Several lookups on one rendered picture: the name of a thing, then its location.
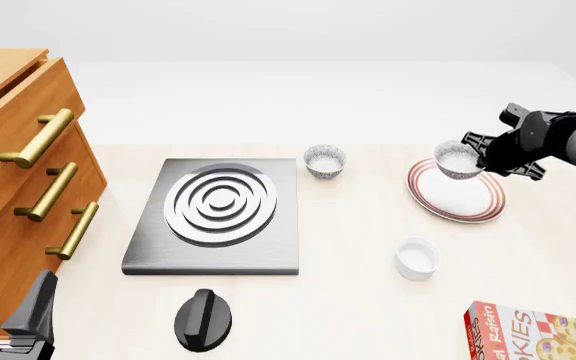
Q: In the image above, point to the small white ramekin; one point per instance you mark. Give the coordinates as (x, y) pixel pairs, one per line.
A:
(416, 259)

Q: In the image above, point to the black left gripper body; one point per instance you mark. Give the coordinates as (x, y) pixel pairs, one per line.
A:
(18, 350)

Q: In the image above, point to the patterned bowl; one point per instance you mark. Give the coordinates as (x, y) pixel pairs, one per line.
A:
(324, 163)
(455, 161)

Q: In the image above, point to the white plate with red rings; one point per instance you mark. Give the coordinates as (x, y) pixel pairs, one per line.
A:
(448, 202)

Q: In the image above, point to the round black stove knob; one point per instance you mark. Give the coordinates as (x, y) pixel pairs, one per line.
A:
(203, 322)

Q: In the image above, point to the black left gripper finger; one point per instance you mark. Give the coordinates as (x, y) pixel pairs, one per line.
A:
(35, 311)

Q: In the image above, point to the red printed cookies box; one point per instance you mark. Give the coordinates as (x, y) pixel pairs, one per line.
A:
(518, 333)

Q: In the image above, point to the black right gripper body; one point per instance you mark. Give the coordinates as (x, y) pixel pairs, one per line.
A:
(510, 153)

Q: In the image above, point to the wooden drawer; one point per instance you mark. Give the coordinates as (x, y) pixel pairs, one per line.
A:
(13, 187)
(18, 262)
(23, 101)

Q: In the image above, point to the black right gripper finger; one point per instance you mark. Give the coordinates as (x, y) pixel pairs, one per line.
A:
(480, 162)
(493, 159)

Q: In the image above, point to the flat grey stove plate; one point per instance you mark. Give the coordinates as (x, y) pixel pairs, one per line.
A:
(153, 247)

